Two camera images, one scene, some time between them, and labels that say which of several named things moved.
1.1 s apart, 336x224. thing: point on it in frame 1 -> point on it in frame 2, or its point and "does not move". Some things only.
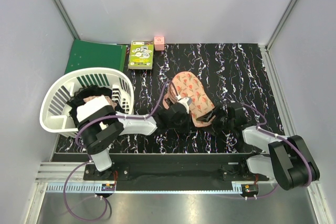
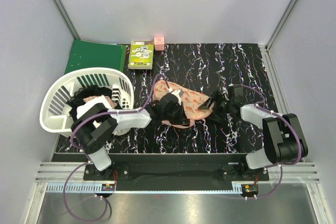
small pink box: [159, 42] does not move
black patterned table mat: [232, 73] does not move
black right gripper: [218, 113] -> [214, 97]
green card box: [141, 55] does not move
